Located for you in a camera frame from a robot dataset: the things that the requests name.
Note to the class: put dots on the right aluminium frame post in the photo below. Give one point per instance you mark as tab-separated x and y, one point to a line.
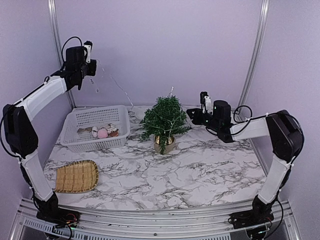
259	38

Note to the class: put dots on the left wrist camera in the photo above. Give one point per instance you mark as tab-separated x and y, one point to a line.
87	50

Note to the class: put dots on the white ceramic bowl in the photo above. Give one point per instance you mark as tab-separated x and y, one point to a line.
140	113

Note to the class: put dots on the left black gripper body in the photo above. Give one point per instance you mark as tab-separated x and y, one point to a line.
91	72

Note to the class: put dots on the front aluminium rail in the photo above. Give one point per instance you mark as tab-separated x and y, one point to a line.
200	223

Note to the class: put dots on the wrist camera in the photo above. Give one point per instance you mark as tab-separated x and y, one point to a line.
205	101
87	50

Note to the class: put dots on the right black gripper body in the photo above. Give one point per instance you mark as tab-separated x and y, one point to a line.
198	121

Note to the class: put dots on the pink pompom ornament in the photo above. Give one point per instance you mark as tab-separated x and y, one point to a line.
102	133

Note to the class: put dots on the woven bamboo tray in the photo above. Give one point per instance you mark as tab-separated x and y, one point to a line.
77	177

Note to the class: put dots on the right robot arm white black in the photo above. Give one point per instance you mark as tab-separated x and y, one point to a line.
285	134

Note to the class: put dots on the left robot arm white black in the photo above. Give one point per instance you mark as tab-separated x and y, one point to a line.
20	135

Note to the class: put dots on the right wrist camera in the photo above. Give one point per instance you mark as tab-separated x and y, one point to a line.
205	101

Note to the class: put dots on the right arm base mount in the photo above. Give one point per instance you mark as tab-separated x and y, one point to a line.
246	218

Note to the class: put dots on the small green christmas tree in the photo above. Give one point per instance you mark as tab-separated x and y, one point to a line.
165	120

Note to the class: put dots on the white plastic basket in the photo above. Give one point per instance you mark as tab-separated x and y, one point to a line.
95	117

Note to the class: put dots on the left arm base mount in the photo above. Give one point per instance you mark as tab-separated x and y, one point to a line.
63	217

